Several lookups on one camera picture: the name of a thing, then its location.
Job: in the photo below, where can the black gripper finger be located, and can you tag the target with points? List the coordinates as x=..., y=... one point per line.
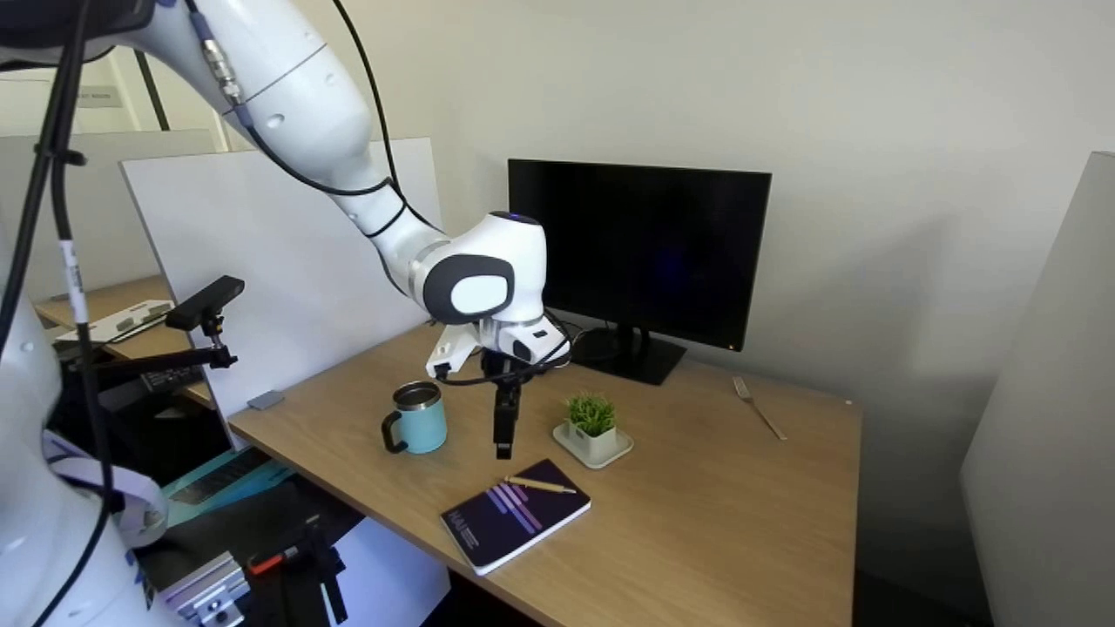
x=515, y=416
x=503, y=427

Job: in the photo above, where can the black computer monitor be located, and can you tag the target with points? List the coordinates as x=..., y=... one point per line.
x=659, y=257

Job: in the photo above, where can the grey right divider panel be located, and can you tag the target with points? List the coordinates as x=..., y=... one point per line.
x=1038, y=473

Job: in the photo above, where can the gold pen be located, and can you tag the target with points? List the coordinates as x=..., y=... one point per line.
x=542, y=485

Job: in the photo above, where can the black camera on tripod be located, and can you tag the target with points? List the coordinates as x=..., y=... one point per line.
x=157, y=340

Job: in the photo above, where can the dark purple notebook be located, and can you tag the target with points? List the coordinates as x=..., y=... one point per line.
x=503, y=520

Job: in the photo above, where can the small potted green plant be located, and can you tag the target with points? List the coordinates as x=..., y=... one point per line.
x=591, y=435

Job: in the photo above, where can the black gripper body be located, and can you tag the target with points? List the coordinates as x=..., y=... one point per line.
x=508, y=377

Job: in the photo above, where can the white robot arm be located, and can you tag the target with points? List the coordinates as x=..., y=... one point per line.
x=276, y=83

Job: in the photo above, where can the white divider panel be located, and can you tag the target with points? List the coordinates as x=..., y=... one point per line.
x=314, y=292

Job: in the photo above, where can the teal insulated mug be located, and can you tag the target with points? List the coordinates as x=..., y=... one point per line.
x=415, y=421

